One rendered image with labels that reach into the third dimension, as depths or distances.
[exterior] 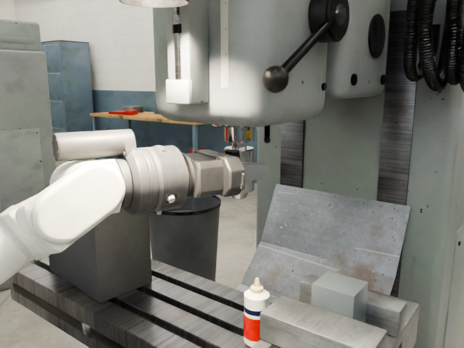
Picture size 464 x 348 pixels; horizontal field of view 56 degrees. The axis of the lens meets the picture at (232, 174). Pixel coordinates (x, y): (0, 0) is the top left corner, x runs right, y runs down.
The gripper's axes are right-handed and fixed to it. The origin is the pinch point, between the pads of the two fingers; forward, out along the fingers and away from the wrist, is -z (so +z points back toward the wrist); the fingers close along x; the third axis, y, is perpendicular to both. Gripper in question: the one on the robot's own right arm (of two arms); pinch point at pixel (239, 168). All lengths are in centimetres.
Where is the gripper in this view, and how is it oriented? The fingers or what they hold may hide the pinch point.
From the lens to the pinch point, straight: 66.4
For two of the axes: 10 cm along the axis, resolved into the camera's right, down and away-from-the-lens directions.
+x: -5.5, -1.8, 8.2
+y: -0.1, 9.8, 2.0
